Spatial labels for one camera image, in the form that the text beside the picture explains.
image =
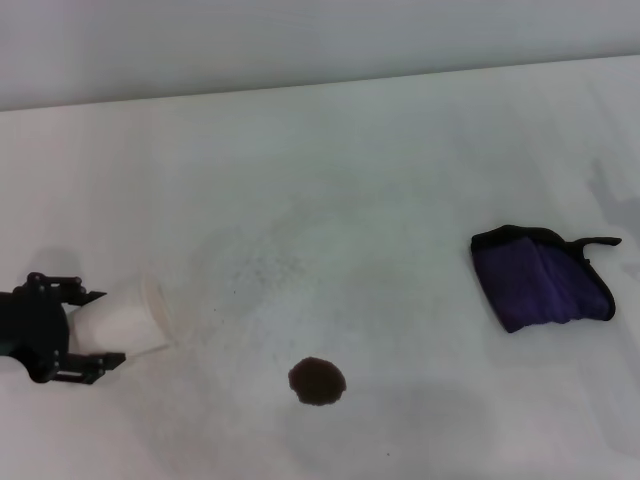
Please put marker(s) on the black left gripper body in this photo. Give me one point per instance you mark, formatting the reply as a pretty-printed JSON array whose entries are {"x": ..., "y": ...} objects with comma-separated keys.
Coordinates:
[{"x": 35, "y": 325}]

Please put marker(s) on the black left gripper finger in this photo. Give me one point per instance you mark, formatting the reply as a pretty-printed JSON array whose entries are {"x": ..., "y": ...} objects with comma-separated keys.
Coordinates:
[
  {"x": 70, "y": 292},
  {"x": 90, "y": 367}
]

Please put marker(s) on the white paper cup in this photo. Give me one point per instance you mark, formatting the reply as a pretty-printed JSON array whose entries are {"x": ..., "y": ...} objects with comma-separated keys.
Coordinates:
[{"x": 120, "y": 320}]

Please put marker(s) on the purple rag with black edge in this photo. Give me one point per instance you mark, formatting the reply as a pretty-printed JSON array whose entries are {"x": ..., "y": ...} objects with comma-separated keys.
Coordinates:
[{"x": 545, "y": 285}]

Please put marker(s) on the dark liquid stain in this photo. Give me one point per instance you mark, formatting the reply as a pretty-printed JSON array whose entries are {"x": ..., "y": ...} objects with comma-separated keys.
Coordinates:
[{"x": 317, "y": 381}]

